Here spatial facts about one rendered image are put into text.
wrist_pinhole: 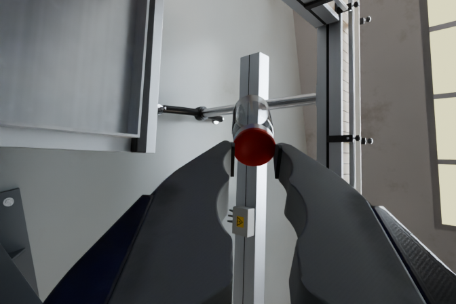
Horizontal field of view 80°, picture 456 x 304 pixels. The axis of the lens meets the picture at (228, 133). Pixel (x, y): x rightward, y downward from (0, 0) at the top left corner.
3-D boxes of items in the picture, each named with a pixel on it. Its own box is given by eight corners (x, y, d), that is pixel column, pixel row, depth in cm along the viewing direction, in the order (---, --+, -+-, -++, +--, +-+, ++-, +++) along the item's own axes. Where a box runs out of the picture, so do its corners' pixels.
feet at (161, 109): (153, 101, 149) (168, 98, 139) (218, 114, 185) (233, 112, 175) (152, 116, 148) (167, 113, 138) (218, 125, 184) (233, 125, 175)
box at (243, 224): (232, 206, 125) (248, 209, 118) (239, 205, 128) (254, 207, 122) (231, 233, 123) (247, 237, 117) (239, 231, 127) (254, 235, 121)
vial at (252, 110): (271, 93, 16) (279, 127, 13) (267, 126, 18) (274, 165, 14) (234, 93, 17) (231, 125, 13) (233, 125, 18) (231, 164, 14)
